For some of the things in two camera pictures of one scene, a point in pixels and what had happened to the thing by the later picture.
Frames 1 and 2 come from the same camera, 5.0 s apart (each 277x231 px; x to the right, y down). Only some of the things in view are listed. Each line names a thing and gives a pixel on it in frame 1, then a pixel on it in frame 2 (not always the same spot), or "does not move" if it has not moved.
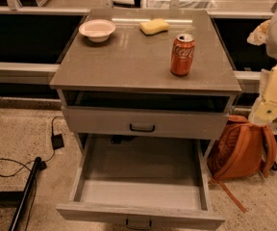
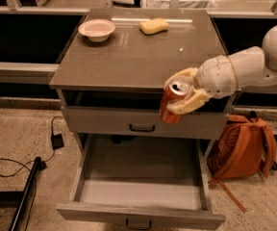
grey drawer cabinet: [145, 93] does not move
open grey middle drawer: [145, 181] does not move
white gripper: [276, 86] → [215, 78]
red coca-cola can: [182, 54] → [171, 91]
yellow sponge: [157, 25] does not move
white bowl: [97, 31] does not move
